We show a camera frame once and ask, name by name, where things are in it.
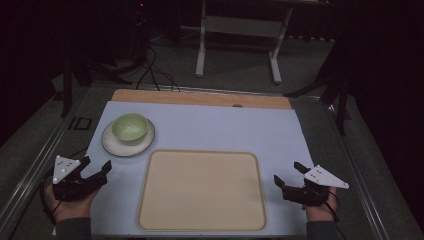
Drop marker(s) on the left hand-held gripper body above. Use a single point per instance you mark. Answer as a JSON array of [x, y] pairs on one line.
[[71, 191]]

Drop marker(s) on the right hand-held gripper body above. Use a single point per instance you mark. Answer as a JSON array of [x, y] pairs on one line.
[[311, 195]]

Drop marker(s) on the person's left hand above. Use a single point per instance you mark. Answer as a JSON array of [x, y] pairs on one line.
[[71, 210]]

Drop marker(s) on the person's right hand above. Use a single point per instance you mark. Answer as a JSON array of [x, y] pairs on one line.
[[320, 211]]

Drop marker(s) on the black square floor socket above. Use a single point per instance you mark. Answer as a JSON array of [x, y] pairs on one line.
[[80, 123]]

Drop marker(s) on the green bowl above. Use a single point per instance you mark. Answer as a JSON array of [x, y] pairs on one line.
[[130, 128]]

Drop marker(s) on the white plate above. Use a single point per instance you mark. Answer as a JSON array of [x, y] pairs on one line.
[[146, 143]]

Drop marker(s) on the black tripod stand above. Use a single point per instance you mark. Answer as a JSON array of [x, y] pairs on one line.
[[341, 100], [67, 86]]

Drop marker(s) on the beige tray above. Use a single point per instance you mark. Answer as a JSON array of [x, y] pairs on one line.
[[201, 191]]

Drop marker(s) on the light blue table mat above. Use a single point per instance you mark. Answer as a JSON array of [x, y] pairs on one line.
[[213, 128]]

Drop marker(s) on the metal floor rail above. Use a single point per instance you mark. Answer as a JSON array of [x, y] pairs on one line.
[[36, 168], [361, 186]]

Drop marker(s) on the white metal table frame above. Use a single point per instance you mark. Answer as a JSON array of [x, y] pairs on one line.
[[241, 26]]

